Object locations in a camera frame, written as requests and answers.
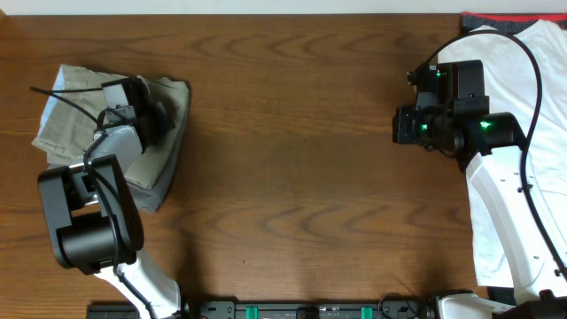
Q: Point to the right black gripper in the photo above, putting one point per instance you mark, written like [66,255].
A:
[402,122]

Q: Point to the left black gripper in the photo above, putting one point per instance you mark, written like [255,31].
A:
[159,110]

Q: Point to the olive green shorts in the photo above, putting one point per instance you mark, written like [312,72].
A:
[65,132]

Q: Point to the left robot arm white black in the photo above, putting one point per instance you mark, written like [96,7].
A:
[91,216]

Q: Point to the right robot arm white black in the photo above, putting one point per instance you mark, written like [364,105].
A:
[494,161]

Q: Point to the folded grey shorts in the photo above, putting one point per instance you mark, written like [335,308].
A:
[164,177]

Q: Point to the white t-shirt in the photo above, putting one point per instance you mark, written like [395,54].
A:
[502,104]

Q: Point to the dark garment with red trim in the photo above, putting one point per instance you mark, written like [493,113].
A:
[508,23]

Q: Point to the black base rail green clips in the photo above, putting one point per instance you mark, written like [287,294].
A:
[391,306]

